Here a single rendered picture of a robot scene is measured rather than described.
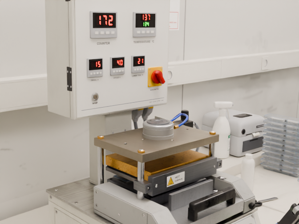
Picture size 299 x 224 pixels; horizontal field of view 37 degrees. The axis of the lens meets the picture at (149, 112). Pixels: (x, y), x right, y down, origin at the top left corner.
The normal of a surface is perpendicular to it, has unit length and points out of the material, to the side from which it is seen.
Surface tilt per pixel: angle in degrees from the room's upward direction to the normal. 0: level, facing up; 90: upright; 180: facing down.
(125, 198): 0
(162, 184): 90
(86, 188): 0
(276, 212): 0
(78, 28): 90
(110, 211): 90
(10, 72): 90
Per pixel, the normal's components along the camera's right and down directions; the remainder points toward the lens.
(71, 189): 0.02, -0.98
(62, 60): -0.74, 0.13
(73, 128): 0.72, 0.16
